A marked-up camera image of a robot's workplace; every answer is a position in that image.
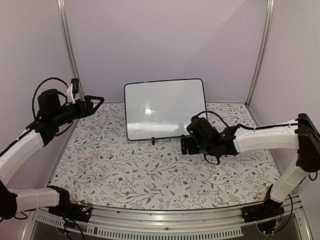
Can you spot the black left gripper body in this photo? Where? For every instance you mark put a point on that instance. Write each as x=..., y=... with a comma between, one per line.
x=60, y=116

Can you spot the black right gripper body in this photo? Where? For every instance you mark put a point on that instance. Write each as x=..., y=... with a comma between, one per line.
x=193, y=149

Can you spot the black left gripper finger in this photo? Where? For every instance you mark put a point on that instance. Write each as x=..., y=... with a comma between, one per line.
x=92, y=107
x=89, y=98

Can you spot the white whiteboard black frame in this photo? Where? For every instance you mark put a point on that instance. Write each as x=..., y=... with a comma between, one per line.
x=163, y=108

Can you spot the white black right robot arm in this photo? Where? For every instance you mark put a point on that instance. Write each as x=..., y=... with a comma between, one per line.
x=295, y=145

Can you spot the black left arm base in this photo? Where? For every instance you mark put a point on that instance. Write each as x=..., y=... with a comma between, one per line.
x=67, y=209

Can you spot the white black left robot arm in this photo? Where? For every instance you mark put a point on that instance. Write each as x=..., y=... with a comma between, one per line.
x=35, y=137

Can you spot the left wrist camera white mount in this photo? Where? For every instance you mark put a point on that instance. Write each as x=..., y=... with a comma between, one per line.
x=72, y=90

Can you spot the aluminium front rail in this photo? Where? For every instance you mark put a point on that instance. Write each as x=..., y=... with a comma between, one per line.
x=225, y=223

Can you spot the aluminium corner post left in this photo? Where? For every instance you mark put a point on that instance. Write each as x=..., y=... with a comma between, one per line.
x=62, y=12

